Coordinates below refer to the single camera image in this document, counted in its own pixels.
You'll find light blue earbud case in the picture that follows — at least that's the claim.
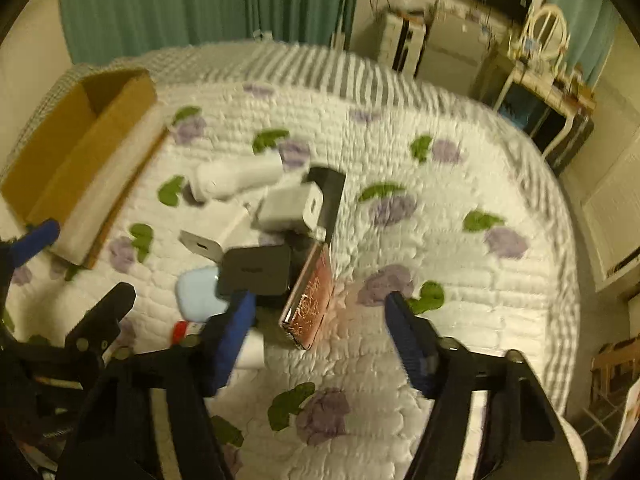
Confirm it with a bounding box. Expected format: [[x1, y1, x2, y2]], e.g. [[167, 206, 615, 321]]
[[175, 266, 228, 323]]

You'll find white dressing table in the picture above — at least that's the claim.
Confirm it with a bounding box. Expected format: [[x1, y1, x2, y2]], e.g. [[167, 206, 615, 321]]
[[492, 61, 597, 159]]

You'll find white suitcase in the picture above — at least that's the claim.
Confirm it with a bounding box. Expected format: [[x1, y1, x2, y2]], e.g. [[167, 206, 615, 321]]
[[376, 11, 427, 79]]

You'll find brown cardboard box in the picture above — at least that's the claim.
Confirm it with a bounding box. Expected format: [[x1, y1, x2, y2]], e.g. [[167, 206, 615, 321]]
[[1, 68, 168, 268]]

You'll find grey checked bedsheet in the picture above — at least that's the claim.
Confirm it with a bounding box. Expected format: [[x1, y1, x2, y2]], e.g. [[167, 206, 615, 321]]
[[6, 44, 579, 419]]

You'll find grey mini fridge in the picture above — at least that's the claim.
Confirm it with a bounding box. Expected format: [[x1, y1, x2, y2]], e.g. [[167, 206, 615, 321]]
[[416, 10, 491, 96]]

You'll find white plug charger cube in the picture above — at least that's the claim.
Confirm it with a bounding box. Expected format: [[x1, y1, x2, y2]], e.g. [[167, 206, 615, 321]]
[[256, 182, 324, 233]]

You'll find black square charger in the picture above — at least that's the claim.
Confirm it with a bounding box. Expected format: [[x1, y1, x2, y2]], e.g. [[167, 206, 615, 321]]
[[216, 245, 291, 297]]

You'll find white tube red cap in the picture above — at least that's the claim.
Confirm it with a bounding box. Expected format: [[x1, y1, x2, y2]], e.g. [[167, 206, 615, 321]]
[[170, 321, 265, 370]]

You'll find white floral quilt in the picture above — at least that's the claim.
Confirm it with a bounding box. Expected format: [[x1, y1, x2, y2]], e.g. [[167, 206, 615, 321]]
[[6, 84, 579, 479]]

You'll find black rectangular power bank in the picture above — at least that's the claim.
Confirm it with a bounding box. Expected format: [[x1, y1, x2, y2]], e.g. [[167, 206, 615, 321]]
[[306, 166, 346, 244]]

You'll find teal curtain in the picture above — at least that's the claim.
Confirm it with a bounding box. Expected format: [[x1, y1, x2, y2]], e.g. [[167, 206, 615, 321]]
[[58, 0, 356, 64]]

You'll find white handheld bottle device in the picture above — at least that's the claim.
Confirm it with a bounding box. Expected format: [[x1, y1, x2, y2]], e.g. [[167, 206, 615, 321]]
[[190, 152, 284, 203]]

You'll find pink patterned phone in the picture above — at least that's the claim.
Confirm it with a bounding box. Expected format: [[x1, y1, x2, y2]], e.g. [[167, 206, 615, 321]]
[[279, 242, 334, 350]]

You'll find white square power adapter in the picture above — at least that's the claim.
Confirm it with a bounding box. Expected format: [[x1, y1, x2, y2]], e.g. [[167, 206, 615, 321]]
[[179, 200, 252, 263]]

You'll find teal curtain right window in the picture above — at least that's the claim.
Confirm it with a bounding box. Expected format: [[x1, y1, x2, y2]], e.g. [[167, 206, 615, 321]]
[[546, 0, 620, 87]]

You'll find white oval mirror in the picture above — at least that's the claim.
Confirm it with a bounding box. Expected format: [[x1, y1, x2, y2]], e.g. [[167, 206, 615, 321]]
[[521, 3, 570, 62]]

